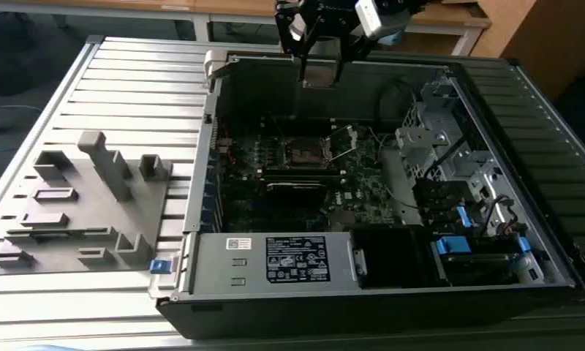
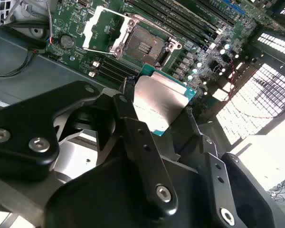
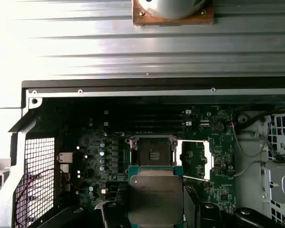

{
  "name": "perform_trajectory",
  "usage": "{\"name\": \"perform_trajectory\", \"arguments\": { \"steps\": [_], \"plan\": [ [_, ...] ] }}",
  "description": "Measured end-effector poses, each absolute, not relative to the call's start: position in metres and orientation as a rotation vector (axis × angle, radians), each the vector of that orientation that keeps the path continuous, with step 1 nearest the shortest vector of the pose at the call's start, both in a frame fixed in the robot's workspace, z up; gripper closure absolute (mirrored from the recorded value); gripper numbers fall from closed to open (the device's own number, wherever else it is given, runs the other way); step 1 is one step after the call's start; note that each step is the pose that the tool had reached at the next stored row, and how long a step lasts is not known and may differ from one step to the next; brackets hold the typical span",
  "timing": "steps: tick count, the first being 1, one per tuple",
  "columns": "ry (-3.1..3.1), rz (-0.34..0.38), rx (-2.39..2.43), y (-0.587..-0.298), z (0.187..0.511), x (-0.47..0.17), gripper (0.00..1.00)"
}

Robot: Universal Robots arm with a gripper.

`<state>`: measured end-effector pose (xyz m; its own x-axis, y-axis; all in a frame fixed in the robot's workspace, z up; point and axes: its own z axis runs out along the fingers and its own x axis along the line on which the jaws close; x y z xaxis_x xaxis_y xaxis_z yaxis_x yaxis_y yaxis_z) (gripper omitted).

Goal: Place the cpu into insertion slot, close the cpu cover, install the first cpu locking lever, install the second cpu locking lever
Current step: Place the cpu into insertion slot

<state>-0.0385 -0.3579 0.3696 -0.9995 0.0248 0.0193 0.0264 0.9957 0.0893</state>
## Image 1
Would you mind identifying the grey power supply unit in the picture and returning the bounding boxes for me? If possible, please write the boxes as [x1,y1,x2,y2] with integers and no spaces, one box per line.
[187,230,362,295]

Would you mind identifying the silver CPU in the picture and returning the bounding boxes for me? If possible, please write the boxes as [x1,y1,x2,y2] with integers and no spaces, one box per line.
[303,65,341,88]

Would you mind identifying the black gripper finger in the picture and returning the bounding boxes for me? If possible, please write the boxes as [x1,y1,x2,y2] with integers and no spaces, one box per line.
[275,13,309,83]
[334,34,371,83]

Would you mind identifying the CPU socket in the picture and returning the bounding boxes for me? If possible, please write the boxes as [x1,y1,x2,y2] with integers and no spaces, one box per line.
[281,135,335,170]

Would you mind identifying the thick black power cable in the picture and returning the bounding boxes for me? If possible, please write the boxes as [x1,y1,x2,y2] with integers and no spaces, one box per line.
[421,133,469,182]

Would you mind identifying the dark graphics card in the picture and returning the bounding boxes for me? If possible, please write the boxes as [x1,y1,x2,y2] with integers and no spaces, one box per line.
[263,180,329,215]

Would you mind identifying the hard disk blue carrier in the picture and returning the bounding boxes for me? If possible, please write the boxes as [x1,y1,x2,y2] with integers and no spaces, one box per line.
[430,235,518,288]

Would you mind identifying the green motherboard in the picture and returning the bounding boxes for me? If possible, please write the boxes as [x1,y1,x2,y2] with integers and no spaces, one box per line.
[207,118,406,234]

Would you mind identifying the blue floor cable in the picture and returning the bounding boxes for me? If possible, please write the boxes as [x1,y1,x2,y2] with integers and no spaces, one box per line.
[0,104,44,151]

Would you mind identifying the pale grey case latch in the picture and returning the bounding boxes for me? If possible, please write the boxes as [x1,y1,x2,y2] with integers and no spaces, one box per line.
[201,49,230,80]

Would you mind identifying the black connector block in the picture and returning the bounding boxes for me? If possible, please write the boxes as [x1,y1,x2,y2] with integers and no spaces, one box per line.
[411,178,469,235]

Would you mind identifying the dark office chair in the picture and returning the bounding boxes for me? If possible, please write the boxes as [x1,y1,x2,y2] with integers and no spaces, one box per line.
[0,10,38,98]

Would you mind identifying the grey plastic support bar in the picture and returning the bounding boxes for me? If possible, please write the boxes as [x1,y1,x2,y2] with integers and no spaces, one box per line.
[378,148,423,226]

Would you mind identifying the coloured wire bundle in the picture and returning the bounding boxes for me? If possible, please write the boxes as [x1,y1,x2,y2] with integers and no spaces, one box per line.
[497,219,529,238]

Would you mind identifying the wooden desk white frame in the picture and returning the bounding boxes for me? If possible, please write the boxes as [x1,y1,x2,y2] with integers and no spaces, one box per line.
[194,0,491,56]
[0,0,210,42]

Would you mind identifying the silver metal drive cage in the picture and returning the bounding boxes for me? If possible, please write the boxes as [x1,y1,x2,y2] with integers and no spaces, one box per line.
[393,80,469,173]

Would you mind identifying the metal socket cover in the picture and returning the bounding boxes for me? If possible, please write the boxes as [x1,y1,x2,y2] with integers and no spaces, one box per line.
[322,124,361,162]

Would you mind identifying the black looped cable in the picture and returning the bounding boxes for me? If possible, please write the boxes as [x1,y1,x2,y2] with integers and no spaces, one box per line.
[375,78,418,129]

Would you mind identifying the black disk cable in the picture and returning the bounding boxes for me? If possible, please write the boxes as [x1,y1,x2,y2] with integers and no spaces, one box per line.
[481,195,514,230]

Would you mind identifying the black PC case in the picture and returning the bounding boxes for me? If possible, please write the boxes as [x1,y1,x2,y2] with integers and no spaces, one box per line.
[146,49,585,341]

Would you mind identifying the grey parts rack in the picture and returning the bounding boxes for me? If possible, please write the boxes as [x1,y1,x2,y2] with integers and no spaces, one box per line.
[0,130,175,276]

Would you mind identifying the metal locking lever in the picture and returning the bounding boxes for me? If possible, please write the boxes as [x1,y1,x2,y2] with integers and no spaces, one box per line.
[267,109,286,142]

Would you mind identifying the pale blue object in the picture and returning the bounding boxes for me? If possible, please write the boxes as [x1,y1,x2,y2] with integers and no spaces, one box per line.
[8,343,78,351]

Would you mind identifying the wooden cabinet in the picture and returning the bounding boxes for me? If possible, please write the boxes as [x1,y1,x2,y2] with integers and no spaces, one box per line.
[470,0,585,102]

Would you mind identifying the silver disk bay bracket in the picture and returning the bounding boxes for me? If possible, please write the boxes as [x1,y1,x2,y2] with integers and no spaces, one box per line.
[445,148,531,238]

